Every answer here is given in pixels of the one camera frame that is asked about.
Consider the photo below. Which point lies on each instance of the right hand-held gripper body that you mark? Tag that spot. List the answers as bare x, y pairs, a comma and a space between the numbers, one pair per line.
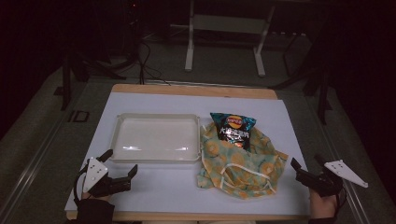
330, 179

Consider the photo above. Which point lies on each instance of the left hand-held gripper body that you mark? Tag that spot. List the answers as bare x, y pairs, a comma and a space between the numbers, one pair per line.
94, 173

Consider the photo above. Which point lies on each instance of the person's left hand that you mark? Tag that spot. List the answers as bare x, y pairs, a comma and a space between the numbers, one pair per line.
93, 196

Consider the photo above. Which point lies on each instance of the person's right hand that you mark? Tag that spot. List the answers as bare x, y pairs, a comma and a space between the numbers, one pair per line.
322, 206

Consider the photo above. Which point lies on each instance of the white table mat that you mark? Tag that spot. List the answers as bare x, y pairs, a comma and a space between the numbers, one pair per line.
162, 189

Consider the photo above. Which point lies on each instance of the white plastic tray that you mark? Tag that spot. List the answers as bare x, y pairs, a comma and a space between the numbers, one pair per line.
155, 138

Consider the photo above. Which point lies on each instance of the black floor socket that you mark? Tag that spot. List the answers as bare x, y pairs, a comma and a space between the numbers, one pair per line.
79, 116

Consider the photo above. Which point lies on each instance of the floral cloth bag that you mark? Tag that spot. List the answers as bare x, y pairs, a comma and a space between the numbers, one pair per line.
243, 171

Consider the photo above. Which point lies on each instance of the black metal stand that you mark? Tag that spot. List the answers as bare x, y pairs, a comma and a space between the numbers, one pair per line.
323, 93
66, 81

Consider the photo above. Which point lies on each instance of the dark blue chip bag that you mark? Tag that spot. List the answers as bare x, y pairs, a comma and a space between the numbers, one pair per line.
235, 129

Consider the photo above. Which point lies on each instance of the wooden table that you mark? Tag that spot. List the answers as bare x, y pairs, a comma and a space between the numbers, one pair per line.
193, 90

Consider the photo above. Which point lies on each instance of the white metal stand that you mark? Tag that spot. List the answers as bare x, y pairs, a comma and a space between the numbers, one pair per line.
230, 24

